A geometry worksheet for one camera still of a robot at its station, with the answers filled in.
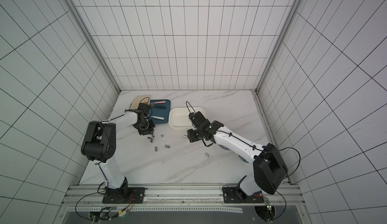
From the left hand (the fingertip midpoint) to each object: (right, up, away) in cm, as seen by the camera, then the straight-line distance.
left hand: (152, 132), depth 95 cm
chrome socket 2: (+5, -8, -7) cm, 12 cm away
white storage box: (+16, +9, +7) cm, 20 cm away
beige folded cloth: (-17, +23, +21) cm, 35 cm away
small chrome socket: (+35, -11, -10) cm, 38 cm away
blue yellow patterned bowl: (+46, -7, -8) cm, 47 cm away
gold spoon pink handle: (+2, +20, +16) cm, 26 cm away
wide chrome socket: (+1, -4, -3) cm, 5 cm away
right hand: (+23, 0, -13) cm, 26 cm away
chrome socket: (+11, -7, -5) cm, 14 cm away
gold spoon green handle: (0, +17, +15) cm, 22 cm away
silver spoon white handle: (+1, +9, +8) cm, 12 cm away
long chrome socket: (+22, -2, -2) cm, 22 cm away
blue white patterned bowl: (+55, -12, -14) cm, 58 cm away
